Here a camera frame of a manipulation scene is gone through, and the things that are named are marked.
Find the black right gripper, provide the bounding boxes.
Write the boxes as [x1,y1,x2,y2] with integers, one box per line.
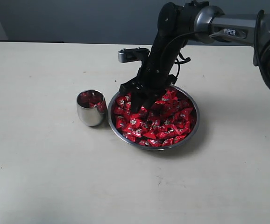
[119,42,175,112]

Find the red candy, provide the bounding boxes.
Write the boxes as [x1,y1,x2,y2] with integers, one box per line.
[88,102,101,108]
[156,124,178,140]
[122,119,147,138]
[176,107,193,121]
[78,92,93,108]

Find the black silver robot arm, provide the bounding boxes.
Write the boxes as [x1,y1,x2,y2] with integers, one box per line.
[118,0,270,113]

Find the stainless steel round plate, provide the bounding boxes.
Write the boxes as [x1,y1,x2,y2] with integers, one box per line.
[107,84,200,151]

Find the stainless steel cup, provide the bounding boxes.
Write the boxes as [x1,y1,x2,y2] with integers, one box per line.
[76,89,107,127]

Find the red wrapped candy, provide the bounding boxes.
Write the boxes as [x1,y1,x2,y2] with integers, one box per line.
[176,107,193,121]
[156,124,178,140]
[122,119,147,138]

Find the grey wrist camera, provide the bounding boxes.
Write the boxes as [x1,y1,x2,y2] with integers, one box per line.
[118,47,149,63]

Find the black cable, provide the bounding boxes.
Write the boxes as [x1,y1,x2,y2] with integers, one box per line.
[158,30,210,81]

